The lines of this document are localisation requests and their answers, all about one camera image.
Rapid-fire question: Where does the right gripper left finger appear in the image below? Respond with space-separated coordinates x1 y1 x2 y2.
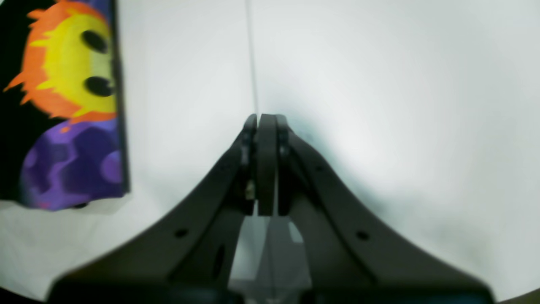
51 114 257 296

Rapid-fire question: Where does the black T-shirt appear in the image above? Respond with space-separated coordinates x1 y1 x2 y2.
0 0 130 211

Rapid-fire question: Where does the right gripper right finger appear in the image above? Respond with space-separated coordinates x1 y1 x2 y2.
258 114 491 296

